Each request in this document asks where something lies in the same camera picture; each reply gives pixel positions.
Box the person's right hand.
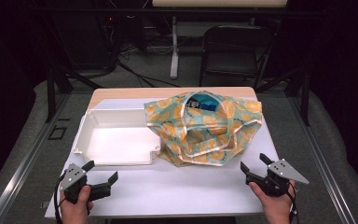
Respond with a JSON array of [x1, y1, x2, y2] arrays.
[[248, 179, 296, 224]]

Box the black equipment with red light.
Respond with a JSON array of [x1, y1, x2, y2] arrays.
[[97, 12, 147, 54]]

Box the left hand-held gripper cable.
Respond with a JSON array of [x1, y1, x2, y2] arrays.
[[52, 172, 68, 224]]

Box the white plastic box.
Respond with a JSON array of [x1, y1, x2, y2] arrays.
[[72, 107, 162, 167]]

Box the white table sheet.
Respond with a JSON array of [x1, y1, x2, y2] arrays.
[[44, 97, 296, 219]]

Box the aluminium floor rail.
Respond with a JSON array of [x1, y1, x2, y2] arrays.
[[0, 92, 73, 224], [287, 92, 358, 224]]

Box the lemon print cloth bag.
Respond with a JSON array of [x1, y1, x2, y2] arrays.
[[144, 90, 264, 168]]

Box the hand-held gripper cable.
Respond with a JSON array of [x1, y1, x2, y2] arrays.
[[286, 186, 300, 224], [52, 172, 68, 224]]

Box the black metal stand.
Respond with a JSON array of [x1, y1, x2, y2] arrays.
[[255, 65, 311, 127], [44, 66, 104, 124]]

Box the blue snack packet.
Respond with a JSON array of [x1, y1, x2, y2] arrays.
[[186, 93, 224, 113]]

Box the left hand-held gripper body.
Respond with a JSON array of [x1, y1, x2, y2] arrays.
[[59, 163, 112, 205]]

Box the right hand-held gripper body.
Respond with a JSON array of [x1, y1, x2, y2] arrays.
[[244, 159, 310, 198]]

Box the black folding chair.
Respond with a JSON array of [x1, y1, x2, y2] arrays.
[[199, 24, 276, 90]]

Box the white table leg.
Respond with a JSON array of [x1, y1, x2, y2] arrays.
[[170, 15, 181, 80]]

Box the right hand-held gripper cable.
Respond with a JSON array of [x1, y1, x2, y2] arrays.
[[286, 186, 300, 224]]

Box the person's left hand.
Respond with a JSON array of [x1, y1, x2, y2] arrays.
[[59, 184, 95, 224]]

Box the beige background table top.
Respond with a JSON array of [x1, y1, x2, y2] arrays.
[[151, 0, 289, 8]]

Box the black floor cables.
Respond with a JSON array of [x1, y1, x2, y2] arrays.
[[115, 59, 182, 89]]

